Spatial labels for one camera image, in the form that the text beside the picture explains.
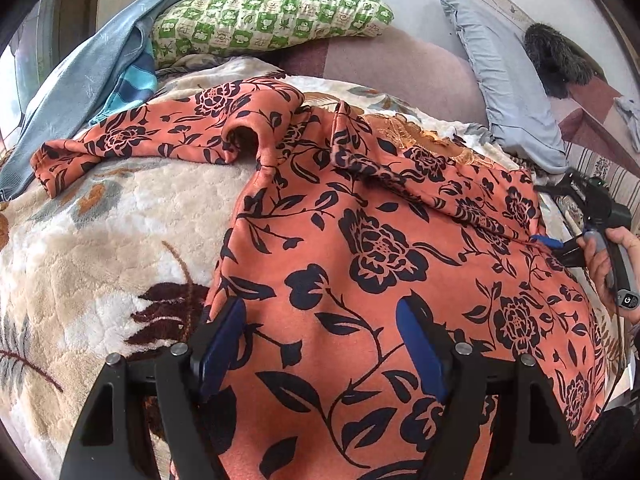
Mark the orange floral blouse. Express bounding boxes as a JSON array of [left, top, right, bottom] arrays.
[[32, 78, 605, 479]]

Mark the person right hand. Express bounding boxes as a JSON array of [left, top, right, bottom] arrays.
[[577, 226, 640, 311]]

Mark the striped floral bedding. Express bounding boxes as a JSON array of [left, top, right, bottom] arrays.
[[564, 142, 639, 231]]

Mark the crumpled grey purple cloth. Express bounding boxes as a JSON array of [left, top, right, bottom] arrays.
[[614, 96, 640, 153]]

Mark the light blue pillow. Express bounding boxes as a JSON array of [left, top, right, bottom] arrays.
[[440, 0, 568, 174]]

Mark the leaf pattern fleece blanket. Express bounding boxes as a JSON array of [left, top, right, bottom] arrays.
[[0, 55, 622, 480]]

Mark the black furry garment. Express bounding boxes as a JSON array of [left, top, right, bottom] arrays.
[[524, 23, 601, 99]]

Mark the pink mauve bed sheet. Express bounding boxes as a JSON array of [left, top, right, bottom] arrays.
[[273, 27, 488, 126]]

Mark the teal striped cloth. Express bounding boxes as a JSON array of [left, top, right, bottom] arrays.
[[88, 39, 157, 126]]

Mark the blue denim garment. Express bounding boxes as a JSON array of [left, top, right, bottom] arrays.
[[1, 0, 180, 202]]

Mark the green checkered pillow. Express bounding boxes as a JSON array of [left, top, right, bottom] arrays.
[[151, 0, 394, 68]]

